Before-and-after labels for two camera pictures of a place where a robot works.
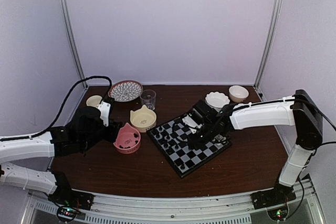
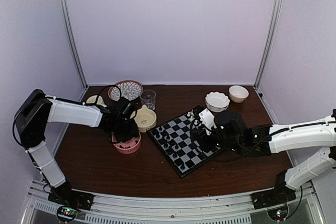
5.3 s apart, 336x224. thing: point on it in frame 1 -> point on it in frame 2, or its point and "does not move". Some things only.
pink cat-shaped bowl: x=128 y=140 does not move
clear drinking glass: x=148 y=98 does not move
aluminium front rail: x=227 y=209 does not move
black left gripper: x=113 y=130 -> x=134 y=132
